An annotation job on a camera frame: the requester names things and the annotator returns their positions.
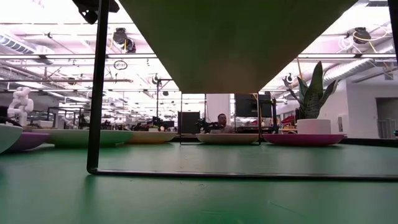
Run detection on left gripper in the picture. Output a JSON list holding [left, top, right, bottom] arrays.
[[72, 0, 120, 25]]

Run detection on green plate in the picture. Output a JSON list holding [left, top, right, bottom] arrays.
[[32, 129, 134, 147]]

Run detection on yellow plate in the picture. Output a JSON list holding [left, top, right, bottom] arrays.
[[126, 131, 178, 145]]

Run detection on purple plate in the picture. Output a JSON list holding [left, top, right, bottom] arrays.
[[5, 131, 50, 153]]

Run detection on pale mint plate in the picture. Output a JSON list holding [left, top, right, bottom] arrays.
[[0, 123, 24, 154]]

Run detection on beige plate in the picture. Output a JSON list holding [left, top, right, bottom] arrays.
[[195, 133, 260, 145]]

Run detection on pink plate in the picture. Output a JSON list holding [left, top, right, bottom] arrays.
[[262, 133, 346, 147]]

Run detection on black panel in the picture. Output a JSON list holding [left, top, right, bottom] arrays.
[[177, 111, 201, 134]]

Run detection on person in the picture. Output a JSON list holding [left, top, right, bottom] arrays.
[[210, 113, 234, 134]]

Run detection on black monitor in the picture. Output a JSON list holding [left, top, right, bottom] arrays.
[[234, 93, 273, 118]]

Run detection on snake plant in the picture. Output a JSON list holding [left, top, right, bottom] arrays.
[[282, 61, 340, 121]]

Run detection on white plant pot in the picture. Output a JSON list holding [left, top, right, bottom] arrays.
[[297, 119, 332, 135]]

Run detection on grey door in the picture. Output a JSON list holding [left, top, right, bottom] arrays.
[[375, 97, 398, 139]]

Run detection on black ceiling cable reel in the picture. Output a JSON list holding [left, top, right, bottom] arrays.
[[112, 27, 137, 54], [353, 27, 373, 44]]

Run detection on silver ventilation duct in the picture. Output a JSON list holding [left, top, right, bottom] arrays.
[[323, 40, 398, 88]]

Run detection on black table frame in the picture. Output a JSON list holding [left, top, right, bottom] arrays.
[[169, 133, 398, 148]]

